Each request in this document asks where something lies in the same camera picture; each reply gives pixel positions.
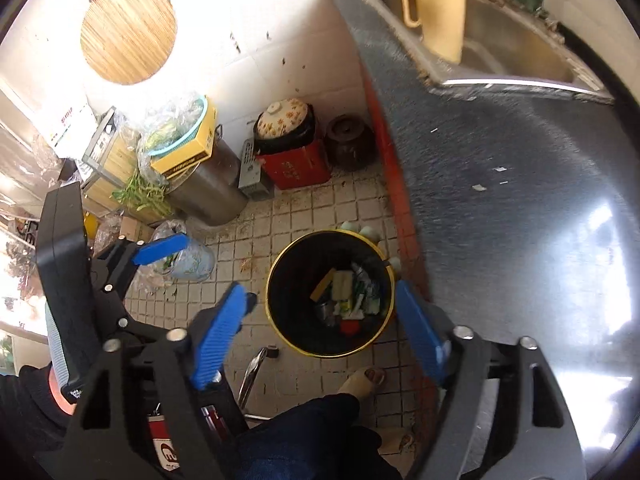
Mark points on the brown clay jar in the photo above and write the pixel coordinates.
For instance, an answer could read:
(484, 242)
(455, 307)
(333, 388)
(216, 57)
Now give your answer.
(350, 140)

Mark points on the yellow plastic pitcher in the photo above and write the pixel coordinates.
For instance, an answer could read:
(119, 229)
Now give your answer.
(442, 20)

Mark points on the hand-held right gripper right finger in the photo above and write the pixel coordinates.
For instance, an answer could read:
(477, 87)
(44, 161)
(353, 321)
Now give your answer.
(420, 330)

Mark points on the bamboo slat crate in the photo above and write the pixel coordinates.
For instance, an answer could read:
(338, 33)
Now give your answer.
(117, 165)

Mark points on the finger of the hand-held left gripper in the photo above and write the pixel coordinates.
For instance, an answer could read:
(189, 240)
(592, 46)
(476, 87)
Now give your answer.
(145, 332)
(160, 250)

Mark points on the chrome metal chair leg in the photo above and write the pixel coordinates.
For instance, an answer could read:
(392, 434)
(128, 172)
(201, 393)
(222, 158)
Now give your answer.
(252, 372)

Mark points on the yellow cardboard box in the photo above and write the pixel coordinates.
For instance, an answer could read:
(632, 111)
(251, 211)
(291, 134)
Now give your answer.
(187, 152)

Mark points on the stainless steel pot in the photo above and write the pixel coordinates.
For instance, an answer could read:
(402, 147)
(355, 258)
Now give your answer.
(215, 190)

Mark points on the white printed paper box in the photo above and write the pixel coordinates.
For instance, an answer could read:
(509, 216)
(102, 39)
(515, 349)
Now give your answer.
(70, 130)

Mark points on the pale round lumps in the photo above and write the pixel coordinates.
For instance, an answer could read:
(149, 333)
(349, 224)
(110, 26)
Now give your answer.
(362, 232)

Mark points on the person's left forearm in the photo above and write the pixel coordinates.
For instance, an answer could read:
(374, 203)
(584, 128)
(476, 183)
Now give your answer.
(30, 410)

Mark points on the grey metal box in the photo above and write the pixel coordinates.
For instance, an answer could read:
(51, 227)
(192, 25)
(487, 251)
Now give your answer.
(250, 170)

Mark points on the teal basket in plastic bag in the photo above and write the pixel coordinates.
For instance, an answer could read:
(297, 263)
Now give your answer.
(165, 130)

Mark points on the person's foot in slipper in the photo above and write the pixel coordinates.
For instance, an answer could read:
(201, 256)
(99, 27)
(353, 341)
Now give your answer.
(362, 380)

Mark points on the stainless steel sink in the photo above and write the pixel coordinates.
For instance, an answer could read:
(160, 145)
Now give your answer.
(515, 45)

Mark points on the black pot with flowered lid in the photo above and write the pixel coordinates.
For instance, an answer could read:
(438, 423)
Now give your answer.
(280, 115)

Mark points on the clear plastic bag with vegetables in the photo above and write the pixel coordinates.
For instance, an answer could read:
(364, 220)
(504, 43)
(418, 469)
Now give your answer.
(195, 260)

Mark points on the black trash bin yellow rim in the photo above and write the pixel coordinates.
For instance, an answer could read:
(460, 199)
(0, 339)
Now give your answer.
(295, 280)

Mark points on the red bottle cap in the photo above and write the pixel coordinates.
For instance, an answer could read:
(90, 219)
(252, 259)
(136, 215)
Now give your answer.
(350, 328)

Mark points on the bunch of green beans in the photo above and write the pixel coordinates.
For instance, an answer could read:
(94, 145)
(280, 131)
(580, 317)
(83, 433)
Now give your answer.
(142, 192)

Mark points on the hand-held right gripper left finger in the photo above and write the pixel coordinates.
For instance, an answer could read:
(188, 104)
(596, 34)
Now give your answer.
(220, 330)

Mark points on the green wet wipes packet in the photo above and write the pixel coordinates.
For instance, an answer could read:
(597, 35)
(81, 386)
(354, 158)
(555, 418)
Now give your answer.
(365, 295)

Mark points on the round bamboo board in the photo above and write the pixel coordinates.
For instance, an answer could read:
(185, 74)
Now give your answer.
(127, 30)

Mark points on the person's leg in blue jeans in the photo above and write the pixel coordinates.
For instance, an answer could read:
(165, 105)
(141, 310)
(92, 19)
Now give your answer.
(310, 440)

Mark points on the red canister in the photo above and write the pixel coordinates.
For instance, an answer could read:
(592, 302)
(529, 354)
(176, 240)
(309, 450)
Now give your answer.
(212, 417)

